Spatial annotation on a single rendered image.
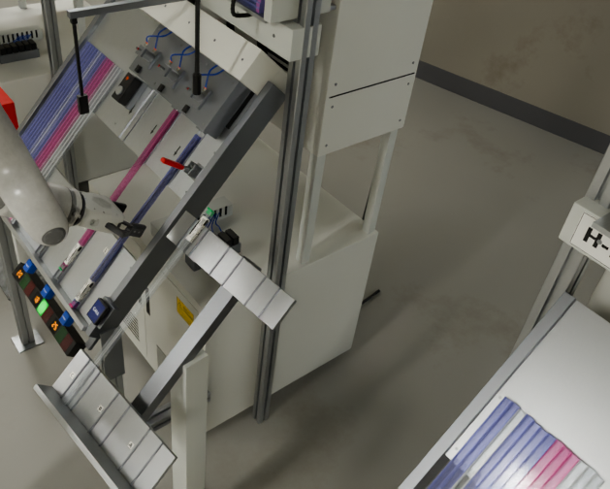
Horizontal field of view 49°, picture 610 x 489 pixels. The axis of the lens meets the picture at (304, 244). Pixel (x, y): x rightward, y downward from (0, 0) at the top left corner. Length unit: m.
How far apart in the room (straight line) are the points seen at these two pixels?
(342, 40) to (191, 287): 0.77
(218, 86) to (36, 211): 0.48
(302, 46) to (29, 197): 0.62
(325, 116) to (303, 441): 1.13
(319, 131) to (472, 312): 1.42
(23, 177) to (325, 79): 0.72
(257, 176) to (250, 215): 0.22
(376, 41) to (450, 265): 1.60
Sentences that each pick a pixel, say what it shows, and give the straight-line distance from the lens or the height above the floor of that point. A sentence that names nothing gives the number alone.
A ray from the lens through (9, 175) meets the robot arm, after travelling 1.32.
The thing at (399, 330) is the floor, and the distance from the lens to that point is 2.70.
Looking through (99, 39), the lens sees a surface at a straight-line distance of 2.00.
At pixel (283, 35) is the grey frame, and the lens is 1.44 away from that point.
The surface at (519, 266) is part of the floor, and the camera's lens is 3.21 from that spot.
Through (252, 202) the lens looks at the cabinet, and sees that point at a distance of 2.17.
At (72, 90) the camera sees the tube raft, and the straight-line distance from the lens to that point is 1.97.
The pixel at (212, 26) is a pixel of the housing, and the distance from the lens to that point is 1.59.
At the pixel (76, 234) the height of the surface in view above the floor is 0.81.
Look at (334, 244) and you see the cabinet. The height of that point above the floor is 0.62.
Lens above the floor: 1.91
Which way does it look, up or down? 40 degrees down
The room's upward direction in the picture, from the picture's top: 8 degrees clockwise
